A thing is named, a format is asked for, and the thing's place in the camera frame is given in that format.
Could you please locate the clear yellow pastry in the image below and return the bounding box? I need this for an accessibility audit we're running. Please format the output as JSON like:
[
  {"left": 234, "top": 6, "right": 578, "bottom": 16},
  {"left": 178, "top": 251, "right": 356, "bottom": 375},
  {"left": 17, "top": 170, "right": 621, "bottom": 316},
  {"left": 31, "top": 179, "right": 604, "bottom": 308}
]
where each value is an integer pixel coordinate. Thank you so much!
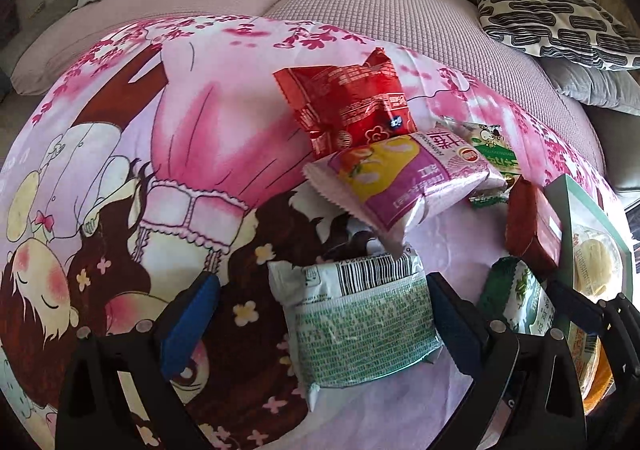
[{"left": 572, "top": 225, "right": 624, "bottom": 301}]

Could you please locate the dark red snack box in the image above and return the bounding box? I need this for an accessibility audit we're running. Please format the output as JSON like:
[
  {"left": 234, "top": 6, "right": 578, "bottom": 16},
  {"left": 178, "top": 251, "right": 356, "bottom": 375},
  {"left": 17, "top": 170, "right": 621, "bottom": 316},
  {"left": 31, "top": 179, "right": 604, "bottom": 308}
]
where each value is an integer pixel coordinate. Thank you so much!
[{"left": 506, "top": 177, "right": 562, "bottom": 282}]

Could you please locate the orange yellow snack pack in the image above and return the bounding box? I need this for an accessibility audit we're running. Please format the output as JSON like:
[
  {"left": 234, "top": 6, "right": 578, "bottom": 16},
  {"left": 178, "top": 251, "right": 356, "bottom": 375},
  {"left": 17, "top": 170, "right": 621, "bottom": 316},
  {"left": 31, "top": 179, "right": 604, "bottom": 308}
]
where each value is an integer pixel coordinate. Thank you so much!
[{"left": 582, "top": 347, "right": 614, "bottom": 414}]

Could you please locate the teal shallow cardboard tray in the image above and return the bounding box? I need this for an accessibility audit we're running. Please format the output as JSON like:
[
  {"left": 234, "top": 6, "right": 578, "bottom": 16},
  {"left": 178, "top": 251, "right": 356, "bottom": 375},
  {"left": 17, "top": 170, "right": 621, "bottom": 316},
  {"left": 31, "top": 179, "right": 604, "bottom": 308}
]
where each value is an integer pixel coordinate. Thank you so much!
[{"left": 544, "top": 175, "right": 636, "bottom": 300}]

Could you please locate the black white patterned pillow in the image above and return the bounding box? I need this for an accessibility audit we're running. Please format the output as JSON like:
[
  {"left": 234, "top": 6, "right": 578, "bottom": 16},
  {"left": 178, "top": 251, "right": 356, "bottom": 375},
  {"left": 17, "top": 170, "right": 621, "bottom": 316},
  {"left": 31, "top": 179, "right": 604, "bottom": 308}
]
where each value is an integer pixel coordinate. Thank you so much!
[{"left": 476, "top": 0, "right": 639, "bottom": 70}]

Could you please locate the small green cream packet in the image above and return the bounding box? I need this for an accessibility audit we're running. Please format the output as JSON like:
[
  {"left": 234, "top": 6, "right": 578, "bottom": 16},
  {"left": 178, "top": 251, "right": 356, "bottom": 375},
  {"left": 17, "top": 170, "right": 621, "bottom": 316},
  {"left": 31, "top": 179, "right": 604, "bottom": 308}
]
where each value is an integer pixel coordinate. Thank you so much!
[{"left": 438, "top": 117, "right": 522, "bottom": 208}]

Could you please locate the pink checked sofa cover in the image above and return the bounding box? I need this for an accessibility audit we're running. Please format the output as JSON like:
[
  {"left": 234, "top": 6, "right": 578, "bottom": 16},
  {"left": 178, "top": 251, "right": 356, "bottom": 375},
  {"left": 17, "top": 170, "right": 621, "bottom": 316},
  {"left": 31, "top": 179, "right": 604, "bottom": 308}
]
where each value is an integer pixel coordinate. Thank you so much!
[{"left": 1, "top": 0, "right": 605, "bottom": 173}]

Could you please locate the pale green barcode snack pack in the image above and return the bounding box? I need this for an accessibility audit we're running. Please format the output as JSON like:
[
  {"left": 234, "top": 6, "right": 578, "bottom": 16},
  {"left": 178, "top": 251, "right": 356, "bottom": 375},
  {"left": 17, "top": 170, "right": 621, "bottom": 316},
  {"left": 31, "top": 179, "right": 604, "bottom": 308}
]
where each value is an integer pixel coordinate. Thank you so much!
[{"left": 268, "top": 246, "right": 442, "bottom": 408}]

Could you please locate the pink cartoon print blanket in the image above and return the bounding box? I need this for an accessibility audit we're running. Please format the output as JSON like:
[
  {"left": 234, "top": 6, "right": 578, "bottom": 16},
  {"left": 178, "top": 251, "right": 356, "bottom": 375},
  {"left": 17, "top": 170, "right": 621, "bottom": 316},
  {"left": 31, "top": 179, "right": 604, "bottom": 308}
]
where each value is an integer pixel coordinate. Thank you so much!
[{"left": 1, "top": 15, "right": 626, "bottom": 449}]

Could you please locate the pink snack bag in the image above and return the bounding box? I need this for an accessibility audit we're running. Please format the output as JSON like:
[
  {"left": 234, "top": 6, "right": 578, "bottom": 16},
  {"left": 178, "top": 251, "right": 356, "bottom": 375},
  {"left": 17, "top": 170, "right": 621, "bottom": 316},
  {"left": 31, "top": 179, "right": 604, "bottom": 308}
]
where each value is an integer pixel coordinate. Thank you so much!
[{"left": 303, "top": 126, "right": 506, "bottom": 257}]

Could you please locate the beige barcode snack pack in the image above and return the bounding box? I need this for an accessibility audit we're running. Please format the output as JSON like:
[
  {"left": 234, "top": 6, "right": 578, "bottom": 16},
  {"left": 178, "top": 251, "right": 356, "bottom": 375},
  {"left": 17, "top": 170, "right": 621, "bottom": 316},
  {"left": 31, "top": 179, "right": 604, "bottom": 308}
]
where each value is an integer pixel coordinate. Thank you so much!
[{"left": 566, "top": 323, "right": 601, "bottom": 398}]

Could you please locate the red foil snack pack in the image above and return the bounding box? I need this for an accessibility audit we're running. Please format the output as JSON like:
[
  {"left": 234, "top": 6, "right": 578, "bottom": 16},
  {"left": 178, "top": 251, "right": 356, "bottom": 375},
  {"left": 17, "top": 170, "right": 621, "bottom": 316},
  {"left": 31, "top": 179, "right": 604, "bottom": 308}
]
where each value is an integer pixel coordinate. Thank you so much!
[{"left": 273, "top": 48, "right": 416, "bottom": 159}]

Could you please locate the green white biscuit pack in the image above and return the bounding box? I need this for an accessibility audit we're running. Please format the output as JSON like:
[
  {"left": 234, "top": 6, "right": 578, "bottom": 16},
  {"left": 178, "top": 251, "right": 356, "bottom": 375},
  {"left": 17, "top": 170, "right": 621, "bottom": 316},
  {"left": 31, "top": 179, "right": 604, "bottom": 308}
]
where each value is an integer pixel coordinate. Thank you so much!
[{"left": 476, "top": 256, "right": 555, "bottom": 336}]

